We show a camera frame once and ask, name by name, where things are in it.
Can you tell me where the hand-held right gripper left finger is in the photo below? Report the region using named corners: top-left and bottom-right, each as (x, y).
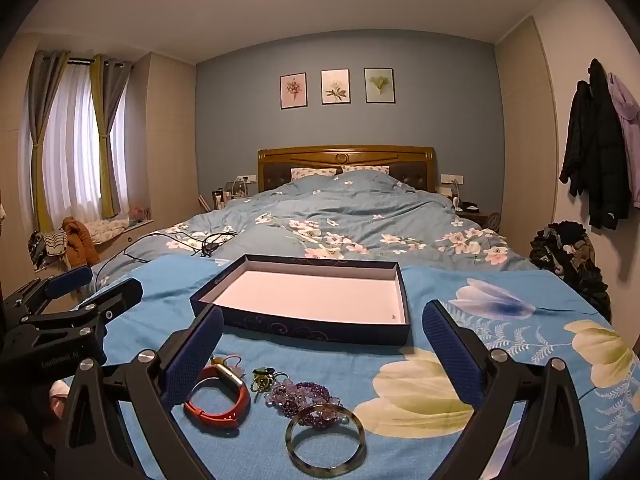
top-left (47, 304), bottom-right (226, 480)

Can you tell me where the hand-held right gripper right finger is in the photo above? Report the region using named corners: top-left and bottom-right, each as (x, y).
top-left (422, 300), bottom-right (591, 480)

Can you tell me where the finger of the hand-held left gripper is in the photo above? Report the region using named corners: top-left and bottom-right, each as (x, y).
top-left (17, 266), bottom-right (94, 318)
top-left (24, 277), bottom-right (145, 334)

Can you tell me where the orange band smartwatch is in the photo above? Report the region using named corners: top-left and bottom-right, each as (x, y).
top-left (184, 362), bottom-right (251, 429)

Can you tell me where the green pendant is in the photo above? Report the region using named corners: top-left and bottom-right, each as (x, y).
top-left (251, 366), bottom-right (291, 382)

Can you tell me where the green bead charm gold chain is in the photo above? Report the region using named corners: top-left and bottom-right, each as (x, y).
top-left (250, 378), bottom-right (275, 404)

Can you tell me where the purple beaded bracelet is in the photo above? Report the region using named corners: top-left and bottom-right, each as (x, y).
top-left (264, 381), bottom-right (351, 429)

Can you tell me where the tortoiseshell bangle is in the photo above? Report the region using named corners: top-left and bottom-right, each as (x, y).
top-left (286, 404), bottom-right (366, 474)

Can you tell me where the dark blue shallow box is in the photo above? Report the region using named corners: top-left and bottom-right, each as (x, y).
top-left (190, 254), bottom-right (412, 346)

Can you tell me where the person's left hand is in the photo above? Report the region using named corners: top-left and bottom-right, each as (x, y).
top-left (49, 380), bottom-right (72, 418)

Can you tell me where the brown padded jacket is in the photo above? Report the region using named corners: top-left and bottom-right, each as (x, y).
top-left (61, 216), bottom-right (101, 269)

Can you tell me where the striped cloth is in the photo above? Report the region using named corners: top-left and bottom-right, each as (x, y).
top-left (27, 229), bottom-right (68, 267)

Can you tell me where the light blue flower blanket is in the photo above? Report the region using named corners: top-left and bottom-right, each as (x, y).
top-left (75, 254), bottom-right (637, 480)

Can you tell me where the white sheer curtain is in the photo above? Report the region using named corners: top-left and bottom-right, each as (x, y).
top-left (44, 62), bottom-right (129, 217)

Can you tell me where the dark wooden nightstand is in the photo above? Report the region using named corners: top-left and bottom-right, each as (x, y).
top-left (456, 209), bottom-right (490, 228)

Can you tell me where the cluttered bedside table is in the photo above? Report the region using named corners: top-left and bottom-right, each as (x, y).
top-left (199, 179), bottom-right (251, 212)

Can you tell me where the dark pile of clothes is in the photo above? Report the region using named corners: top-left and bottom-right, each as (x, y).
top-left (530, 221), bottom-right (612, 322)

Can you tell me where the grey and green curtain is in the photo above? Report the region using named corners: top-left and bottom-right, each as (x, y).
top-left (27, 50), bottom-right (72, 232)
top-left (90, 55), bottom-right (134, 219)

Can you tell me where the grey-blue floral quilt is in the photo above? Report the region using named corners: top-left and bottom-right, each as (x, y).
top-left (95, 170), bottom-right (538, 275)

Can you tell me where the wooden headboard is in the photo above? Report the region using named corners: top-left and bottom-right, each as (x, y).
top-left (257, 146), bottom-right (437, 194)

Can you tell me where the short black coat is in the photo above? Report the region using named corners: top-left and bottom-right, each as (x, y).
top-left (559, 80), bottom-right (595, 197)

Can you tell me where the long black coat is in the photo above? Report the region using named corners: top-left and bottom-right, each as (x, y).
top-left (585, 58), bottom-right (631, 231)

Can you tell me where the framed pink flower picture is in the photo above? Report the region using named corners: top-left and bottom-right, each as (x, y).
top-left (280, 74), bottom-right (308, 110)

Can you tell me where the framed green leaf picture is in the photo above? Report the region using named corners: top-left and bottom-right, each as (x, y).
top-left (364, 67), bottom-right (396, 104)

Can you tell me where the lilac jacket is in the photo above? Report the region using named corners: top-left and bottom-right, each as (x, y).
top-left (607, 72), bottom-right (640, 202)

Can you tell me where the framed white flower picture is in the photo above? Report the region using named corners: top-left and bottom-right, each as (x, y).
top-left (320, 69), bottom-right (351, 106)

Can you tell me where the black cable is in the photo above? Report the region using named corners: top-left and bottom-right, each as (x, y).
top-left (94, 230), bottom-right (239, 282)

